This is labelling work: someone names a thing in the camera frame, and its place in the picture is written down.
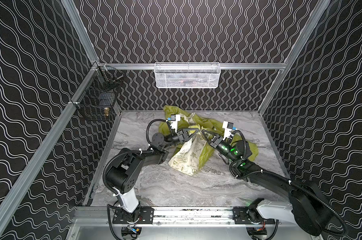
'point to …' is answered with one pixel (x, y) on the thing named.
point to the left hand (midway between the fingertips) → (202, 132)
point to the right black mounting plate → (240, 216)
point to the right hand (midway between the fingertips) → (201, 132)
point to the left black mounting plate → (143, 215)
